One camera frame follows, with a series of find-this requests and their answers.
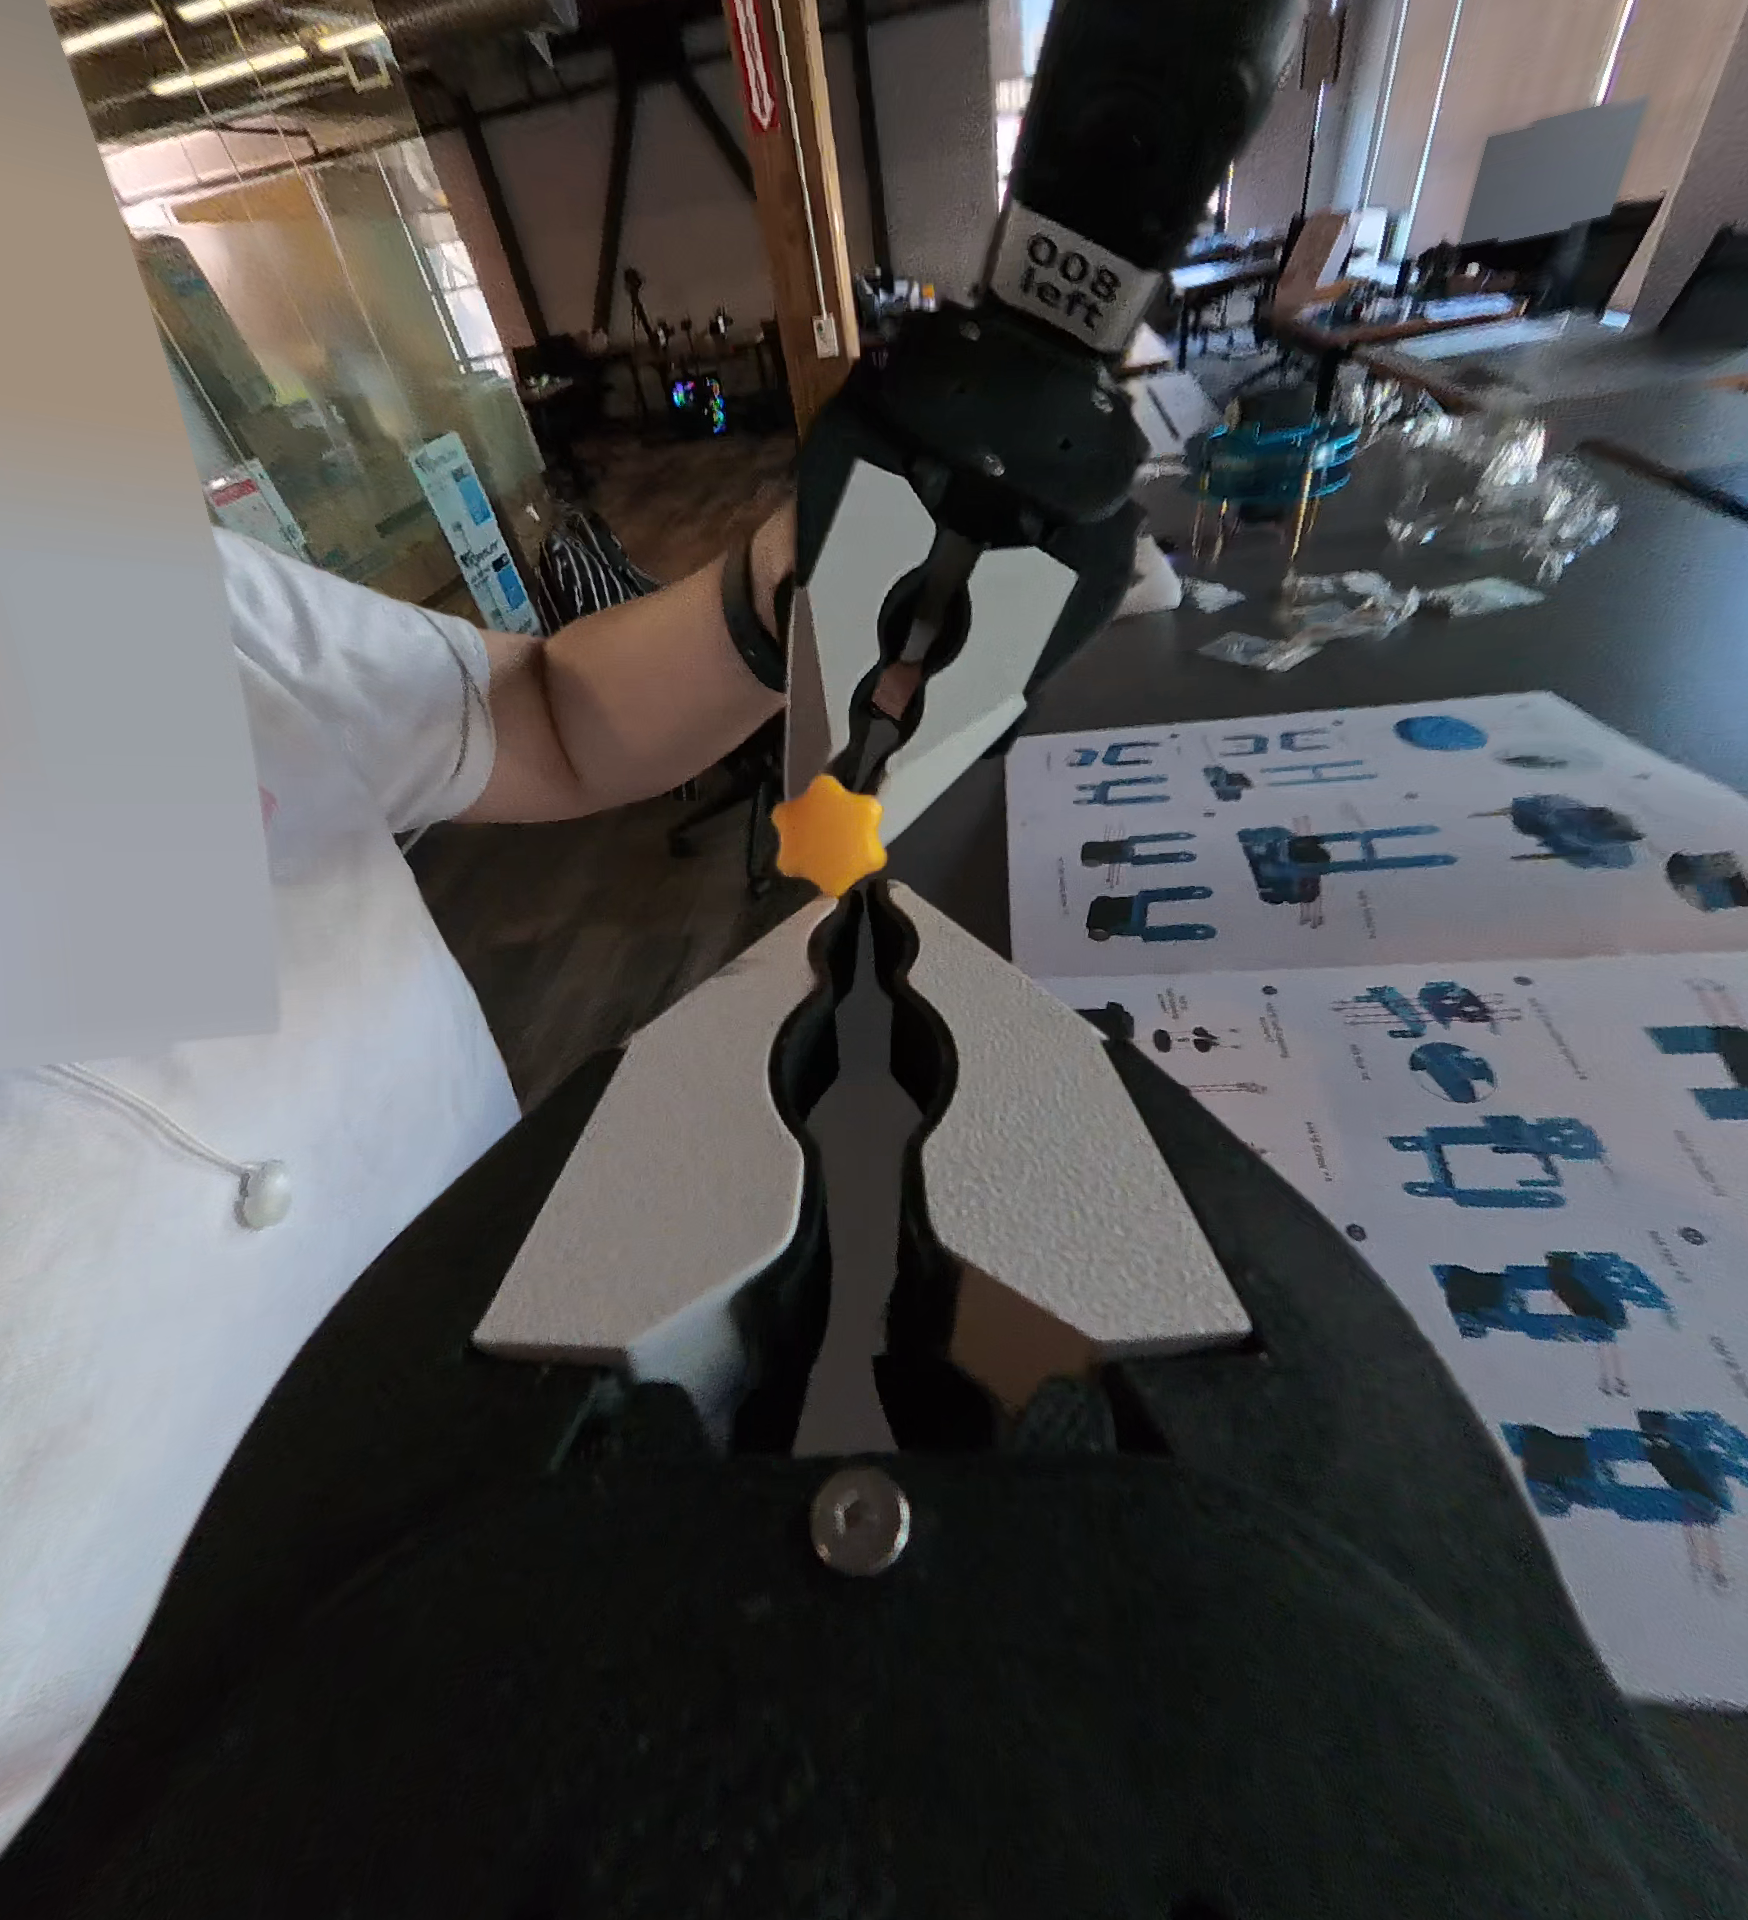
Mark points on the person's left forearm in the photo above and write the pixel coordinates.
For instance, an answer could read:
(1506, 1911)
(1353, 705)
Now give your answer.
(618, 705)

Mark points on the red sign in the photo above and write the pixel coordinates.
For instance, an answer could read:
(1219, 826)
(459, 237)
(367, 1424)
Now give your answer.
(756, 56)

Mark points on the crumpled clear plastic wrap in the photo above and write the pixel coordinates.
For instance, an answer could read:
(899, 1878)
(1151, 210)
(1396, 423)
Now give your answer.
(1487, 482)

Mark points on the person's left hand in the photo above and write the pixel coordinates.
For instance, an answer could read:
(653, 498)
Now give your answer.
(775, 549)

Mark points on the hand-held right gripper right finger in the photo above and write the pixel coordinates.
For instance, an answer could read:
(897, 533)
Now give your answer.
(1067, 1184)

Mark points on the grey table with wooden edge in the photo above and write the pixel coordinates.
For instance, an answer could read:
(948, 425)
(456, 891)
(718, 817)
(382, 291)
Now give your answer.
(1566, 361)

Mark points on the dark grey desk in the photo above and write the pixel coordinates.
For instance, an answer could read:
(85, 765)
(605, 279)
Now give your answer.
(1636, 631)

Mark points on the computer case with coloured lights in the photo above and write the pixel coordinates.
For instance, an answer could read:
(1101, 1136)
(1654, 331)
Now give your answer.
(702, 402)

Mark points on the striped chair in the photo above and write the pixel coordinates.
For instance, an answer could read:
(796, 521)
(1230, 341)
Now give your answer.
(588, 560)

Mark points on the small clear parts bag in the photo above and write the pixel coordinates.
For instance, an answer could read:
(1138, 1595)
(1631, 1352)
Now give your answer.
(1258, 647)
(1482, 601)
(1350, 605)

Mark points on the orange star-shaped knob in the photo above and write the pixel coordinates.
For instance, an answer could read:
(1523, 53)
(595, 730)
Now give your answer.
(827, 837)

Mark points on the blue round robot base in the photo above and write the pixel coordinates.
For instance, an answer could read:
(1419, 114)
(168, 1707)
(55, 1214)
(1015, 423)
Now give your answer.
(1272, 466)

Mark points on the grey display panel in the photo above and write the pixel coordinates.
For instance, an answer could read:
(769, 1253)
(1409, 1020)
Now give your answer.
(1556, 175)

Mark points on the black wristband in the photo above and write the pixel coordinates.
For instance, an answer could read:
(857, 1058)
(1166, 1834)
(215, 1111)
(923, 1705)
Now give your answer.
(751, 631)

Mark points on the glass partition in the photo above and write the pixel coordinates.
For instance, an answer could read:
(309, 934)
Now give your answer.
(322, 331)

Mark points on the wooden pillar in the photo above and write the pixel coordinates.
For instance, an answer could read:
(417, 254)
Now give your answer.
(803, 224)

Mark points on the blue white poster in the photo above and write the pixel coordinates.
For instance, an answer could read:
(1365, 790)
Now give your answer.
(474, 526)

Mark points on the white instruction sheet blue print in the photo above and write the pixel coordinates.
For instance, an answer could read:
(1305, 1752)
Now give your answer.
(1415, 1140)

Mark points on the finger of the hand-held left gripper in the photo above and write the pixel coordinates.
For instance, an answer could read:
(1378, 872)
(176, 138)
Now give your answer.
(846, 601)
(1003, 641)

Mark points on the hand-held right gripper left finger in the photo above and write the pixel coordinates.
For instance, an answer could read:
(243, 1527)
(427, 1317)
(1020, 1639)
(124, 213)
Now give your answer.
(651, 1201)

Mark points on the person's white shirt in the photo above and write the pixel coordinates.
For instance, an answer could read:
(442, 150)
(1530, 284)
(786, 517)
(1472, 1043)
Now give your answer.
(143, 1352)

